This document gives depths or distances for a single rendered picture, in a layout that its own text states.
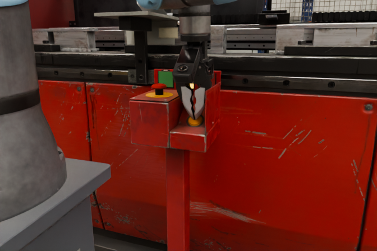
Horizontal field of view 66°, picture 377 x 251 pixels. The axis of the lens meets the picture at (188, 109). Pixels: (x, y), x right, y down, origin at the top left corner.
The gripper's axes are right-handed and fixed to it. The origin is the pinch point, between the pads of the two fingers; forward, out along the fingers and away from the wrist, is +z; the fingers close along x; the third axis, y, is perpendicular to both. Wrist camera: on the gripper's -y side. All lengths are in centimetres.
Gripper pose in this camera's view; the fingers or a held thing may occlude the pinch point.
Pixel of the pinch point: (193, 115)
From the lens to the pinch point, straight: 74.8
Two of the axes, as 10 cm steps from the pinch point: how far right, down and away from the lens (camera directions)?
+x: -9.5, -0.7, 3.0
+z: 0.3, 9.5, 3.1
